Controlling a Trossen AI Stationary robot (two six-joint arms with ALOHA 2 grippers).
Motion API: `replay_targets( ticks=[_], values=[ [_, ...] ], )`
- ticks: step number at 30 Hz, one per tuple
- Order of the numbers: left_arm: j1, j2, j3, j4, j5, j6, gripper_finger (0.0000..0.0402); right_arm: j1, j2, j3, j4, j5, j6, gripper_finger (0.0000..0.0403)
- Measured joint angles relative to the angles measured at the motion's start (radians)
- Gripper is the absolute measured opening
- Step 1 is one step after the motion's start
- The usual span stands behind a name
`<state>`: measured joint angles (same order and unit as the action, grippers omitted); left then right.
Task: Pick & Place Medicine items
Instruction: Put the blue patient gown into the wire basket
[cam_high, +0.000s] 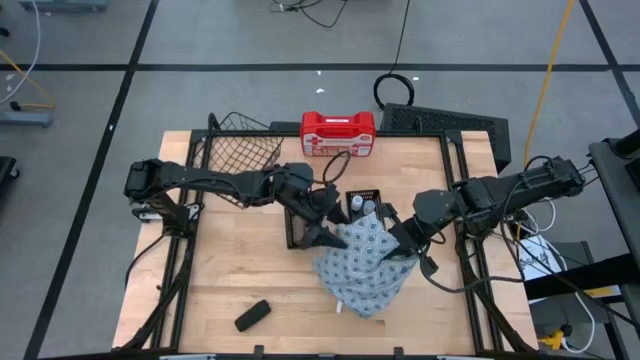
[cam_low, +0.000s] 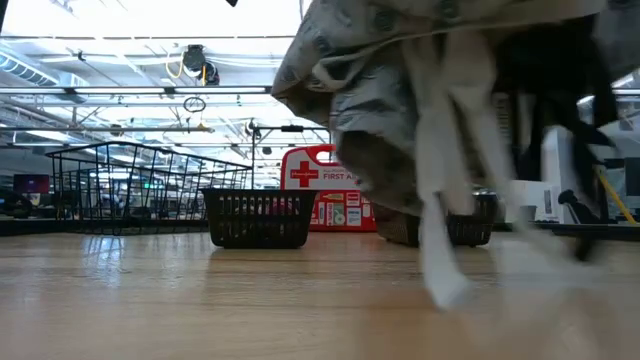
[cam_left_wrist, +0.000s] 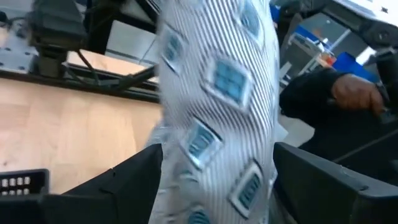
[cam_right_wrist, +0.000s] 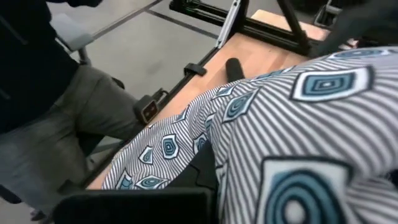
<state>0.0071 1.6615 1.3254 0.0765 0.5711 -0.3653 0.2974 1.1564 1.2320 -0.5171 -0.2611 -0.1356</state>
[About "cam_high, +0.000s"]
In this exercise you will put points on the black table clamp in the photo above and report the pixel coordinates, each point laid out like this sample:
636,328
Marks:
398,352
258,351

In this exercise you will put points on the white printed bag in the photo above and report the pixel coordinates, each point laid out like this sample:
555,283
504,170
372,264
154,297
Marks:
537,262

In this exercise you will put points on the yellow power plug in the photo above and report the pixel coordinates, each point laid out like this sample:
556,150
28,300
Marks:
552,340

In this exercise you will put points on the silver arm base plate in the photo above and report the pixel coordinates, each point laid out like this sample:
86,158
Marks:
145,216

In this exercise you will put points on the black caster foot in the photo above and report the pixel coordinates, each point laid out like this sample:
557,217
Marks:
7,172

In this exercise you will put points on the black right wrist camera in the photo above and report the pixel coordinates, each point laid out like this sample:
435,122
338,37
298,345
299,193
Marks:
429,266

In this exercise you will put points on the small white pill bottle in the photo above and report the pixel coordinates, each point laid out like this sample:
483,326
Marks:
356,202
369,206

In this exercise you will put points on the red first aid kit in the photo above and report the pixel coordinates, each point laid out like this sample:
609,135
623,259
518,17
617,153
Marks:
337,134

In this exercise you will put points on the black perforated computer case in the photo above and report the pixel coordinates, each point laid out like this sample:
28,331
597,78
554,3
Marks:
445,125

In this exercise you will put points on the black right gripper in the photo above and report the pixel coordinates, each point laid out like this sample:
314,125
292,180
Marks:
415,235

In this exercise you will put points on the small black box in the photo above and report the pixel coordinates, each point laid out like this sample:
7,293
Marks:
285,126

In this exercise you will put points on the grey floor stand foot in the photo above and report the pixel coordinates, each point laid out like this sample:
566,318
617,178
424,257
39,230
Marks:
25,119
65,5

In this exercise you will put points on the black side table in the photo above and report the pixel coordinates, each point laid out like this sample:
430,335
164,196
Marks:
617,225

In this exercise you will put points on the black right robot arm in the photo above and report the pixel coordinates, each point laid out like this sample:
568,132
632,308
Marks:
500,195

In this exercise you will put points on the silver edge bar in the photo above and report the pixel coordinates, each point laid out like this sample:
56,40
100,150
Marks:
465,357
187,357

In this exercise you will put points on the grey-blue patterned cloth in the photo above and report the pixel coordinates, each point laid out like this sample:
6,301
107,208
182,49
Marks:
360,270

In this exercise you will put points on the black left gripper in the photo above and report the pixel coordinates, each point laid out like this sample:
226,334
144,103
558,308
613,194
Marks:
317,210

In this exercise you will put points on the black bandage roll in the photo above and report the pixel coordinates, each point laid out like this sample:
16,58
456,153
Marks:
252,315

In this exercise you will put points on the black slotted plastic tray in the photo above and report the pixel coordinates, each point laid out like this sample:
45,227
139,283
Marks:
290,240
365,193

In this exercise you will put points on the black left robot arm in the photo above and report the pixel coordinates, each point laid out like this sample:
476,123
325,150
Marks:
200,177

